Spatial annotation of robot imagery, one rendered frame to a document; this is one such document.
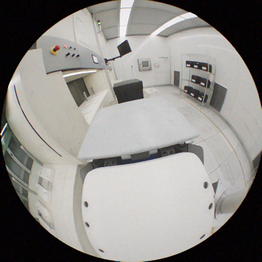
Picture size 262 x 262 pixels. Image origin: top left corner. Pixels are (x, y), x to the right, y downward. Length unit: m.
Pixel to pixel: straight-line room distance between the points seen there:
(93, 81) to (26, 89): 1.48
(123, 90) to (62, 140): 0.64
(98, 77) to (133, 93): 1.00
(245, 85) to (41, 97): 2.96
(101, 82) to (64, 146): 1.45
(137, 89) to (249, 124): 2.74
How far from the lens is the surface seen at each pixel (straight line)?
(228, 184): 0.61
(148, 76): 4.47
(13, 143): 1.21
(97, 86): 1.67
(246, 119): 2.74
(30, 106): 0.29
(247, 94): 2.71
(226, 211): 0.55
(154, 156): 0.20
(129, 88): 0.76
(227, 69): 2.91
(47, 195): 0.56
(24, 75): 0.33
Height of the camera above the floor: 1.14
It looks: 44 degrees down
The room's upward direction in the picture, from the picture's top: 14 degrees counter-clockwise
